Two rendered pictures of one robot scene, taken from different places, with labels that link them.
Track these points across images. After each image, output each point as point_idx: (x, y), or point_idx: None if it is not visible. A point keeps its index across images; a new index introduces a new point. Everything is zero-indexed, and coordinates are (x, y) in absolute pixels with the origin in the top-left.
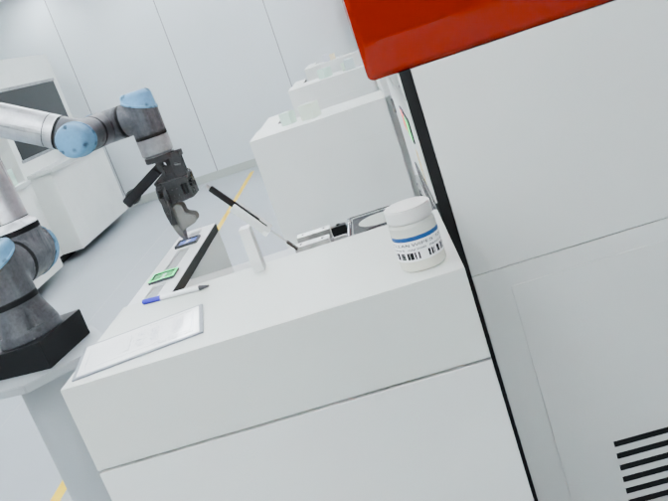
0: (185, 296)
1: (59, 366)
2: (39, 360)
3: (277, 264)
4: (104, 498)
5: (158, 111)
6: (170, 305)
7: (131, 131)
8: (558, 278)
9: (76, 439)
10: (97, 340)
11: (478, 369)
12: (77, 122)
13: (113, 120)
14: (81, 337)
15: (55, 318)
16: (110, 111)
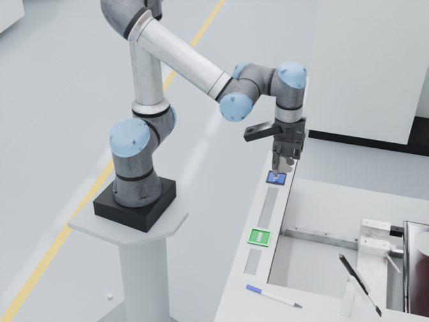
0: (281, 306)
1: (152, 234)
2: (140, 225)
3: (360, 317)
4: (146, 302)
5: (304, 89)
6: (269, 314)
7: (276, 96)
8: None
9: (142, 268)
10: (182, 216)
11: None
12: (242, 96)
13: (267, 84)
14: (170, 202)
15: (159, 192)
16: (267, 75)
